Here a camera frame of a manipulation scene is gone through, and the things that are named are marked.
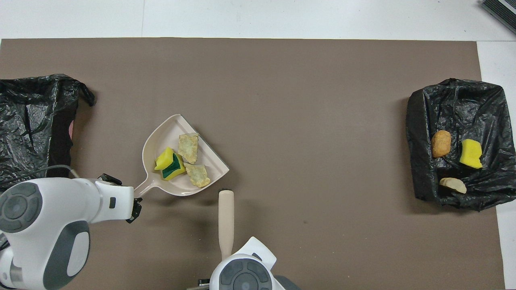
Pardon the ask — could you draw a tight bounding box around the yellow sponge with square notch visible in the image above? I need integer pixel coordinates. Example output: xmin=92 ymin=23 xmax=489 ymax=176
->
xmin=154 ymin=146 xmax=175 ymax=171

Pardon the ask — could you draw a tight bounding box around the yellow sponge with curved notch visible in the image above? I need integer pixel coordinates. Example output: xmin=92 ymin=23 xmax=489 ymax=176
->
xmin=161 ymin=153 xmax=187 ymax=181

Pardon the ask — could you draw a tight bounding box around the beige plastic dustpan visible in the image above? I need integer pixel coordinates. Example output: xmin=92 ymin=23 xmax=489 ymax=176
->
xmin=133 ymin=114 xmax=230 ymax=199

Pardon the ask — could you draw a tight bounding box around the striped orange bread piece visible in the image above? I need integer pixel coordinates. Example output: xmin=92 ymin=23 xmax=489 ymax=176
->
xmin=184 ymin=163 xmax=211 ymax=188

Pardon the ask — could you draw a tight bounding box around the pale angular bread chunk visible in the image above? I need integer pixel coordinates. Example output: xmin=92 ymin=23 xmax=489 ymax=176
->
xmin=178 ymin=133 xmax=200 ymax=164

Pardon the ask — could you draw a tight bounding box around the beige brush with black bristles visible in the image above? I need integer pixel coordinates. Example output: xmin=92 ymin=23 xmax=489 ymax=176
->
xmin=218 ymin=189 xmax=235 ymax=262

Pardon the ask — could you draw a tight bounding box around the brown bread roll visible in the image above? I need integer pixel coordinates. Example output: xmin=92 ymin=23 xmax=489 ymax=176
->
xmin=431 ymin=130 xmax=452 ymax=158

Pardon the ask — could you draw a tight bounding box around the pale ridged bread piece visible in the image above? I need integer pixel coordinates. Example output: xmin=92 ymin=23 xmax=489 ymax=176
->
xmin=439 ymin=177 xmax=467 ymax=194

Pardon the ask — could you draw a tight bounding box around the yellow sponge block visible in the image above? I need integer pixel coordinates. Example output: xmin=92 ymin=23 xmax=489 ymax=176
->
xmin=460 ymin=139 xmax=483 ymax=169

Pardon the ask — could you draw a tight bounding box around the black bag lined bin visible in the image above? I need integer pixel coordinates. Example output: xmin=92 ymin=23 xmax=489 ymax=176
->
xmin=406 ymin=78 xmax=516 ymax=212
xmin=0 ymin=74 xmax=96 ymax=190

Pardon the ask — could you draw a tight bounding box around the brown table mat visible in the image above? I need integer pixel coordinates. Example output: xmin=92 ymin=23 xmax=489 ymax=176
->
xmin=0 ymin=38 xmax=506 ymax=290

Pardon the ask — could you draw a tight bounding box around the dark ribbed panel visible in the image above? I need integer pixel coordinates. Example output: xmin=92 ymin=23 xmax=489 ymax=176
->
xmin=480 ymin=0 xmax=516 ymax=25

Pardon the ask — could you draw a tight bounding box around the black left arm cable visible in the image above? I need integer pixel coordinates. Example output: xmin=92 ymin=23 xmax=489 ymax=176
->
xmin=0 ymin=164 xmax=79 ymax=186

